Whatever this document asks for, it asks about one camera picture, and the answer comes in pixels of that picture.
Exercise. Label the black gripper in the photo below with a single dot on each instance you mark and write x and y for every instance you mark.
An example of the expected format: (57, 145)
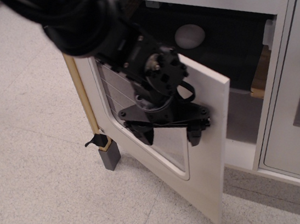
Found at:
(178, 112)

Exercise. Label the white oven door with window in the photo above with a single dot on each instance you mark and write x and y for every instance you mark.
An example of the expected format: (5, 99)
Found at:
(194, 172)

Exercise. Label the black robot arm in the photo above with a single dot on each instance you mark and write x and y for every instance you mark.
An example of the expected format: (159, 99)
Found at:
(99, 28)

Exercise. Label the grey oven tray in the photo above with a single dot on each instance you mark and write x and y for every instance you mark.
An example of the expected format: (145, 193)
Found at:
(233, 42)

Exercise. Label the grey cabinet leg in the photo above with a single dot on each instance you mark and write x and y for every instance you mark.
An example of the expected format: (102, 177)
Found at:
(110, 157)

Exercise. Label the black clamp on leg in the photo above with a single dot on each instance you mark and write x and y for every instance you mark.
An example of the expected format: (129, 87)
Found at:
(99, 140)

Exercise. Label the white toy egg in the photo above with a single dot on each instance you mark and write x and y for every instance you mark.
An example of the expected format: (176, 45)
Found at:
(189, 36)

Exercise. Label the white toy kitchen cabinet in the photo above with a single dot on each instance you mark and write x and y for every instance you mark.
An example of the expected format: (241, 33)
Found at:
(250, 112)

